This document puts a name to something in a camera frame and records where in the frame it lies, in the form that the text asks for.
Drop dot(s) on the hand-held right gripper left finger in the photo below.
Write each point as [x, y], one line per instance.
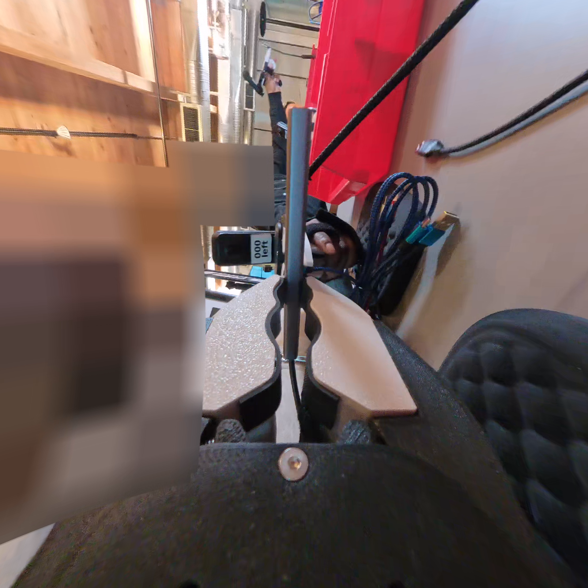
[239, 349]

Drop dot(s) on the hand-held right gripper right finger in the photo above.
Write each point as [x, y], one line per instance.
[358, 363]

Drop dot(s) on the grey usb hub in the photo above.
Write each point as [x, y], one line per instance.
[298, 206]

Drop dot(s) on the red plastic bin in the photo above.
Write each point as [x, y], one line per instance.
[367, 69]

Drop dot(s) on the person's left hand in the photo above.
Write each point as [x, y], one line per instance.
[326, 243]

